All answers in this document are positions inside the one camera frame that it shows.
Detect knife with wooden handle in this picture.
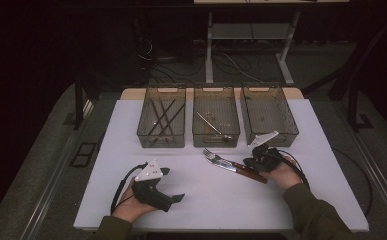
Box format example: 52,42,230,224
207,156,269,185

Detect black metal stand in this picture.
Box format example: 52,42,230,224
62,74,86,131
346,66,375,133

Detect metal spoon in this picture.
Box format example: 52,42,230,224
196,110,234,140

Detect smoky clear plastic bin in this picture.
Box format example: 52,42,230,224
192,83,241,148
136,83,187,149
240,82,300,148

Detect person's right hand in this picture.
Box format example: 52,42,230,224
268,156,303,191

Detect aluminium rail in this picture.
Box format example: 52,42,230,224
19,98,95,240
330,99,387,231

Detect hand-held gripper cable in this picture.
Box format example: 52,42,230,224
110,162,149,216
274,148,310,189

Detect white floor cable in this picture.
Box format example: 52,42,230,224
220,52,265,83

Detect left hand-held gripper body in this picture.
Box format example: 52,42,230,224
131,158,175,213

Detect left hand-held gripper cable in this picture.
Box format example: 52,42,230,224
110,162,149,216

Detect person's left hand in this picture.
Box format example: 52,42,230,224
112,178,157,224

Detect thin black cable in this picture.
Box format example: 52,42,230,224
332,147,374,216

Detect black chopstick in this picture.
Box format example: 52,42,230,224
150,102,187,148
147,98,176,137

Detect right hand-held gripper cable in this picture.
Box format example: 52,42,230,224
274,148,310,189

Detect fork with wooden handle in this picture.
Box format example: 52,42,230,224
202,148,268,183

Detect white frame desk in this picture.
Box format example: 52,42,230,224
193,0,350,86

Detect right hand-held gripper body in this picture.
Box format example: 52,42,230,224
242,130,282,173

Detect black floor cable bundle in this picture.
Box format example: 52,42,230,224
137,36,222,84

